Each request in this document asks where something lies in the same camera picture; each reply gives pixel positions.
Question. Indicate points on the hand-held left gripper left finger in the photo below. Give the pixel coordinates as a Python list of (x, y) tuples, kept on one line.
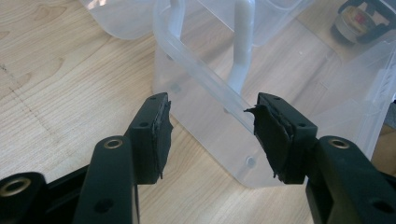
[(146, 149)]

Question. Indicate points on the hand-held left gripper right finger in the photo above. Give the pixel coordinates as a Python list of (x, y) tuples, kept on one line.
[(311, 161)]

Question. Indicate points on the clear plastic storage box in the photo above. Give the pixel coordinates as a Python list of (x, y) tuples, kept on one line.
[(243, 46), (218, 149)]

